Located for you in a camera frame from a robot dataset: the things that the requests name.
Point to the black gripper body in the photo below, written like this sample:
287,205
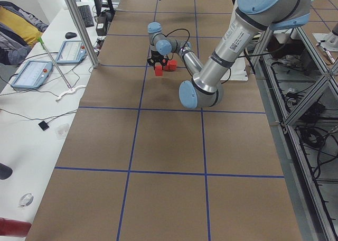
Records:
157,57

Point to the red block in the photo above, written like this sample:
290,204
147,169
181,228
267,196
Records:
158,70
166,67
172,65

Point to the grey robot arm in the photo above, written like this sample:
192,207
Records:
251,17

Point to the black power adapter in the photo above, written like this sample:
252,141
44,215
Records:
102,24

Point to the blue teach pendant far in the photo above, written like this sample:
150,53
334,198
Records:
71,52

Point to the blue teach pendant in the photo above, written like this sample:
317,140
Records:
71,52
33,75

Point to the black keyboard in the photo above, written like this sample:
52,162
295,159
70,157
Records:
86,15

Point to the black computer mouse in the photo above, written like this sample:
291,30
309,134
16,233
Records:
70,35

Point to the metal rod green tip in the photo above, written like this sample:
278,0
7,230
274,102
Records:
54,62

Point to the clear plastic bag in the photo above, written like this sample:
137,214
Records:
62,131

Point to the blue teach pendant near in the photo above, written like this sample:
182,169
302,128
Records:
33,75

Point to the small black box device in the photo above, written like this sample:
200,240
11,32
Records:
43,125

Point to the seated person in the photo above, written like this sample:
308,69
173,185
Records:
20,31

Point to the red cylinder object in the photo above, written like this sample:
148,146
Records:
14,228

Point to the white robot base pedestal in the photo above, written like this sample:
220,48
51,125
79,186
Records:
237,72

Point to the aluminium frame post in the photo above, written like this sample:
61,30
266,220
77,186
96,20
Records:
80,26

